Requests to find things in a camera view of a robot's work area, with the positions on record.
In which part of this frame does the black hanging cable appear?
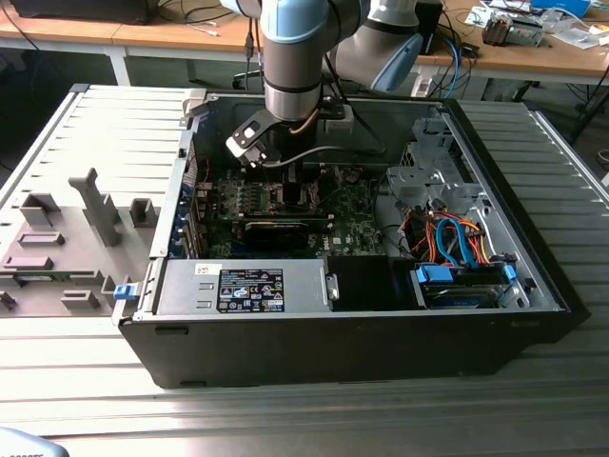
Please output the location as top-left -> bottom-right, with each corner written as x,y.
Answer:
243,16 -> 265,91

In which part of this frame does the silver metal drive cage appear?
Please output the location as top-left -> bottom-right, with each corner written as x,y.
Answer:
384,116 -> 482,211

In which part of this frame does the red wire bundle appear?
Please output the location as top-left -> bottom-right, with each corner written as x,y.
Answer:
407,213 -> 442,261

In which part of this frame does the grey parts rack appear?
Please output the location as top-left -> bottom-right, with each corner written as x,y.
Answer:
0,166 -> 162,319

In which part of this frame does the cpu socket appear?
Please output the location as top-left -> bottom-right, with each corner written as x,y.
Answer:
268,180 -> 318,213

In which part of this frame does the black box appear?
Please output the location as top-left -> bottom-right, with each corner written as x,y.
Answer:
418,2 -> 444,56

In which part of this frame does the hard disk in blue carrier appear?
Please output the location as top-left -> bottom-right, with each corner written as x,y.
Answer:
409,261 -> 519,311

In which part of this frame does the orange wire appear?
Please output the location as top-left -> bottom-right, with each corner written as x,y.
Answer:
459,218 -> 494,266

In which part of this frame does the silver power supply black label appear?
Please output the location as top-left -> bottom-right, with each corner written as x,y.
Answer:
152,258 -> 333,318

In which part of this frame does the black pc case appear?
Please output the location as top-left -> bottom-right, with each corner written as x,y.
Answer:
111,84 -> 591,389

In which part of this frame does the blue box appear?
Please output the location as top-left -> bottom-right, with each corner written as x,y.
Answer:
530,0 -> 592,18

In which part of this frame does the thick black camera cable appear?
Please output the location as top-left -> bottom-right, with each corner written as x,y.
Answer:
261,47 -> 389,169

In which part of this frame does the white camera with black bracket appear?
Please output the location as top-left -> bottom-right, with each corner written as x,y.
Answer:
225,111 -> 273,169

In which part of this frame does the wooden desk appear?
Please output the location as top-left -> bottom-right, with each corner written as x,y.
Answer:
0,0 -> 609,87

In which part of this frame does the grey optical drive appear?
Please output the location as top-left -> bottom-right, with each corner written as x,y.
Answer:
507,16 -> 546,48

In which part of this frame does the copper fin cpu cooler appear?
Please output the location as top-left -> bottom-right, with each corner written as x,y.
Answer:
481,11 -> 511,48

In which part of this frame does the green RAM stick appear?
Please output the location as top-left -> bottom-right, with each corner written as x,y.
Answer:
243,214 -> 330,227

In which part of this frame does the blue network cable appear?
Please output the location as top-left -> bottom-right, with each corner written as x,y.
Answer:
444,37 -> 467,100

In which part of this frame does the blue wire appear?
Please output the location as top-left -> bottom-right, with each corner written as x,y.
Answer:
435,216 -> 473,268

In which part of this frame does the black graphics card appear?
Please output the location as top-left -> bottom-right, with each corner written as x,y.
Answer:
242,219 -> 311,252

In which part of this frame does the green motherboard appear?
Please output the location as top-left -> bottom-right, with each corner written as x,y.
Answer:
197,164 -> 387,261

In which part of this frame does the copper coloured tube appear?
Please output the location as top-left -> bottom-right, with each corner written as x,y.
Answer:
288,108 -> 321,138

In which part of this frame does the small white camera box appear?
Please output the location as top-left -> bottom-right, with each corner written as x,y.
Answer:
325,105 -> 356,135

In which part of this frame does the black device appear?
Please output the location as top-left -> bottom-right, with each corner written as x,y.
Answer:
9,0 -> 154,26

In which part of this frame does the grey rounded device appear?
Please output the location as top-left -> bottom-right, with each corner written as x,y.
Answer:
0,427 -> 64,457

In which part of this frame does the thin black loop wire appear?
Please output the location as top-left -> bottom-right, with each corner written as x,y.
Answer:
352,149 -> 387,173

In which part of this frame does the clear plastic bag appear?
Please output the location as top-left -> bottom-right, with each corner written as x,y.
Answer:
554,26 -> 609,50

